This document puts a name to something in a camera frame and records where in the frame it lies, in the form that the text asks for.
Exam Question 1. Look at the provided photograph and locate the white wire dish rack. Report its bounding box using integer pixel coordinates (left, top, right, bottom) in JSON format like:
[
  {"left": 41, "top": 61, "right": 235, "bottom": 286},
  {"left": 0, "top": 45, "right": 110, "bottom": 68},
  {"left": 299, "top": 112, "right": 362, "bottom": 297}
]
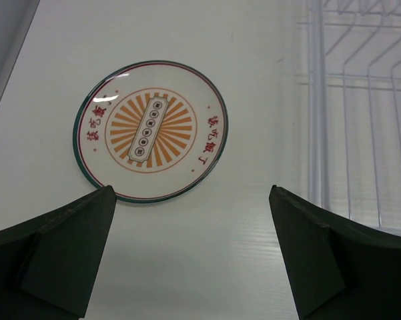
[{"left": 298, "top": 1, "right": 401, "bottom": 232}]

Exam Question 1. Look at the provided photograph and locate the sunburst pattern plate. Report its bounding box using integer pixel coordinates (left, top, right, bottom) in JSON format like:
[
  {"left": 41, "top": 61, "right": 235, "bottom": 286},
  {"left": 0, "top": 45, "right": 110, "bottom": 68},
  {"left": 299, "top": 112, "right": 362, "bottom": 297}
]
[{"left": 72, "top": 60, "right": 229, "bottom": 204}]

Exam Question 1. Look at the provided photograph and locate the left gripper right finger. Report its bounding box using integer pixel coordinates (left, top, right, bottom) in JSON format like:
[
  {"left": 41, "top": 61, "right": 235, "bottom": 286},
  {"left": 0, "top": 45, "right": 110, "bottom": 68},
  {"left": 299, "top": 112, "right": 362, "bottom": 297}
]
[{"left": 269, "top": 185, "right": 401, "bottom": 319}]

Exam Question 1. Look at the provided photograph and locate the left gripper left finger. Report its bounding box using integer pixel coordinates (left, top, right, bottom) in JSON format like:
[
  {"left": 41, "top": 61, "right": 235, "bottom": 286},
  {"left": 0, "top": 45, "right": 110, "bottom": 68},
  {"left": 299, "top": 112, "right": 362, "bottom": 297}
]
[{"left": 0, "top": 186, "right": 117, "bottom": 317}]

